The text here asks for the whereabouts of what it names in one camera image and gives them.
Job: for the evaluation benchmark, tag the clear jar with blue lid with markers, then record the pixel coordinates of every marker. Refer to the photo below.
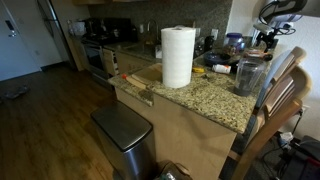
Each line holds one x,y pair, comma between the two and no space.
234,41

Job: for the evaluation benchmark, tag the dark blue round bowl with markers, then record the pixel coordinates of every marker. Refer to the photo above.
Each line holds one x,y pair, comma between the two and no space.
213,59

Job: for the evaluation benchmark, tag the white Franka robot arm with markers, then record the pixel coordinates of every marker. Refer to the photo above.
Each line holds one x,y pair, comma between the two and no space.
286,6

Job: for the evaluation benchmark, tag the black kitchen stove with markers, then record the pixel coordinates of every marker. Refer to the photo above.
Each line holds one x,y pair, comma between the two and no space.
95,56

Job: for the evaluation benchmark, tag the black equipment bag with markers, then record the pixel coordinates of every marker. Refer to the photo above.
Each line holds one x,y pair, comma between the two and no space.
300,161

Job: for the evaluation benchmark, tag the red tipped wooden tool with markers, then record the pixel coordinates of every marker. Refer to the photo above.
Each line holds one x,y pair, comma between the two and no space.
133,81

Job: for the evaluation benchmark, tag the metal sink faucet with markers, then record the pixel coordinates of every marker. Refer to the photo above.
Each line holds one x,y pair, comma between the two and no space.
152,28

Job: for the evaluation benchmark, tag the grey cloth on floor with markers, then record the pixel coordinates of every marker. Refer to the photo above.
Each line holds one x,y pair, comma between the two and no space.
15,92

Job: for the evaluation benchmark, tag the white backsplash outlet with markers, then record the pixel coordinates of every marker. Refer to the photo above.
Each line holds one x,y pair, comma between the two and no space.
214,33

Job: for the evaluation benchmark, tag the beige base cabinet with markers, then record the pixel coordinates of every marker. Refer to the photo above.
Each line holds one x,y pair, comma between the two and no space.
128,61

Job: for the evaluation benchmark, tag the stainless steel refrigerator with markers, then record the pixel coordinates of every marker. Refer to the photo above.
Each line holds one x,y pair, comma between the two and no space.
46,16

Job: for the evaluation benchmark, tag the white kettle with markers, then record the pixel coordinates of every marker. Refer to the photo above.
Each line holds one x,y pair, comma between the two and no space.
79,28

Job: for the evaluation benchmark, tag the white paper towel roll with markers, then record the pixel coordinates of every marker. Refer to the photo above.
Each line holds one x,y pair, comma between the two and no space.
178,56

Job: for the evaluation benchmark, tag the clear plastic blender jar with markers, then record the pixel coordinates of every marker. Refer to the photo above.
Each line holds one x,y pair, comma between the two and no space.
248,76

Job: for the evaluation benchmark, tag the small yellow object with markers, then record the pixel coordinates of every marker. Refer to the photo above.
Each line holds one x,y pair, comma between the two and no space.
198,69

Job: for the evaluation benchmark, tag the clear trash bag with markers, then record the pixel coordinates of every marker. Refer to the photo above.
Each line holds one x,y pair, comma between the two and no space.
173,171

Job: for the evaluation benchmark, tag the black coffee maker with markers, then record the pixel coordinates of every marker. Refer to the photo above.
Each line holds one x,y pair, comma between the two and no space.
209,43

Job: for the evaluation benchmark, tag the light wooden slatted chair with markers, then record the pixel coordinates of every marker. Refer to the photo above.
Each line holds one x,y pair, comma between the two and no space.
283,63
266,133

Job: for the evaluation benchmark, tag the white power strip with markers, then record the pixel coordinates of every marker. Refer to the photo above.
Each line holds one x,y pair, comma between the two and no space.
286,137

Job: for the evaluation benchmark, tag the white room door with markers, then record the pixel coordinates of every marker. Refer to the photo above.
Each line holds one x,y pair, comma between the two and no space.
20,50

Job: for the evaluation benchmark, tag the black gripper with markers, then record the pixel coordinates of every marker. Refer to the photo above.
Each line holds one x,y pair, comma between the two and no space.
269,37

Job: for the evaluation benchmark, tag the stainless steel trash can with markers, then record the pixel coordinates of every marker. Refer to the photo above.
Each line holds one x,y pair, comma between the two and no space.
123,126

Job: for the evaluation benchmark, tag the wooden cutting board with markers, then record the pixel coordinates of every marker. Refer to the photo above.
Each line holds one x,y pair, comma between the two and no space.
150,74

